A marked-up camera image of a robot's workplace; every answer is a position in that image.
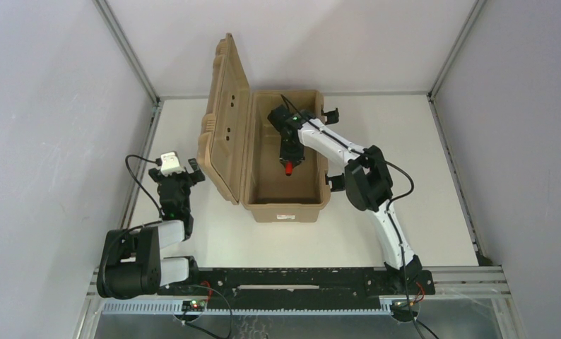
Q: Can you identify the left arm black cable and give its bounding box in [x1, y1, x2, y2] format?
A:
[124, 155, 165, 221]

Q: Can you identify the right controller board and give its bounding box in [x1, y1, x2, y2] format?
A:
[390, 300, 420, 323]

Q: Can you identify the left controller board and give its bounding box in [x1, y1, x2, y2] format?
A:
[182, 299, 207, 313]

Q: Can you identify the tan plastic storage bin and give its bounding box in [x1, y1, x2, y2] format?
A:
[197, 33, 331, 222]

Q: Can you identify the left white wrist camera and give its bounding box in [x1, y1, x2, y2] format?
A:
[160, 151, 185, 176]

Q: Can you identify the controller board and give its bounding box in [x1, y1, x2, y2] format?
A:
[182, 299, 207, 313]
[390, 300, 420, 323]

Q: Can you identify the red black screwdriver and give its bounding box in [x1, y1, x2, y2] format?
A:
[285, 162, 293, 177]

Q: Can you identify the perforated metal cable tray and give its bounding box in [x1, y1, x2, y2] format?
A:
[102, 298, 395, 316]

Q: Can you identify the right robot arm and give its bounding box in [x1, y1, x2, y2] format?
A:
[268, 106, 422, 289]

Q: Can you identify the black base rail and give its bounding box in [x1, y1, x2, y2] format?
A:
[158, 267, 436, 308]

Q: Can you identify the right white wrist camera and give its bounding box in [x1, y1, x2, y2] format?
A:
[267, 105, 292, 133]

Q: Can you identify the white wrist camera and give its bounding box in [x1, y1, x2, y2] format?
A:
[160, 151, 185, 176]
[267, 105, 292, 133]

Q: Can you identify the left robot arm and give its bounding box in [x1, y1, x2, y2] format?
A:
[96, 153, 205, 299]

